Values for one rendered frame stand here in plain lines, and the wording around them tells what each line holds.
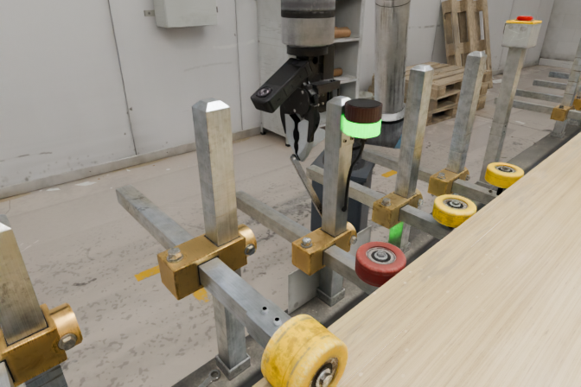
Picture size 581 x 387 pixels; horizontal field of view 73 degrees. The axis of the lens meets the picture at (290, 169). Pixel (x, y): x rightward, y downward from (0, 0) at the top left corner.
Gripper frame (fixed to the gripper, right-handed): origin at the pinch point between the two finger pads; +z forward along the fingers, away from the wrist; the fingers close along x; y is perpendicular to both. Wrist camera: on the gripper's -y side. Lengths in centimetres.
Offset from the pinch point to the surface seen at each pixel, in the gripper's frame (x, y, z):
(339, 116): -9.0, 0.8, -9.7
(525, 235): -34.9, 22.9, 11.2
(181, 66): 246, 103, 28
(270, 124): 223, 175, 88
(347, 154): -9.5, 3.2, -2.3
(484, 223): -28.3, 21.5, 11.2
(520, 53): -10, 77, -12
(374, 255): -20.7, -2.3, 10.5
